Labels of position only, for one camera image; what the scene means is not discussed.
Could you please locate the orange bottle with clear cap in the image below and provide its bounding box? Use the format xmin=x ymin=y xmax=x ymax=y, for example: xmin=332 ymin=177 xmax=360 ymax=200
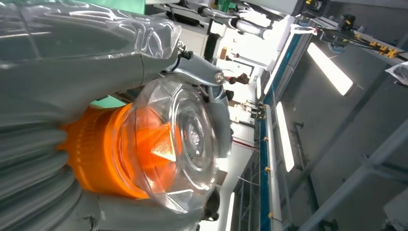
xmin=56 ymin=76 xmax=221 ymax=215

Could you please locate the black and yellow overhead rig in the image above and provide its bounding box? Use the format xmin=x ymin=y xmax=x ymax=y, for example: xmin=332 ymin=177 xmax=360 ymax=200
xmin=304 ymin=0 xmax=401 ymax=60

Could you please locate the ceiling light panel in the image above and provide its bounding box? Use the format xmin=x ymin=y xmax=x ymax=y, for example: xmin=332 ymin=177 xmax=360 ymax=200
xmin=224 ymin=192 xmax=236 ymax=231

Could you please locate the green table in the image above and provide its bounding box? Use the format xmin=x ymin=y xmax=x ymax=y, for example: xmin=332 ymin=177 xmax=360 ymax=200
xmin=79 ymin=0 xmax=146 ymax=110

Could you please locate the person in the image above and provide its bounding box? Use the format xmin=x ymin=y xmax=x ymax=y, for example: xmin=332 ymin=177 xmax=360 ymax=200
xmin=227 ymin=72 xmax=251 ymax=86

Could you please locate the black bag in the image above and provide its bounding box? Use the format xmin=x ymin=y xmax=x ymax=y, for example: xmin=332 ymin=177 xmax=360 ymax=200
xmin=166 ymin=3 xmax=204 ymax=28

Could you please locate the blue framed partition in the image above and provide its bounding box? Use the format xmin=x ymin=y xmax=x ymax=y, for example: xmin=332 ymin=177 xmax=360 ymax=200
xmin=257 ymin=32 xmax=302 ymax=231

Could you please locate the clear plastic bag bundle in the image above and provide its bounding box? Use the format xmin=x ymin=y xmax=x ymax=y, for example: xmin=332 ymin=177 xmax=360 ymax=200
xmin=385 ymin=61 xmax=408 ymax=86

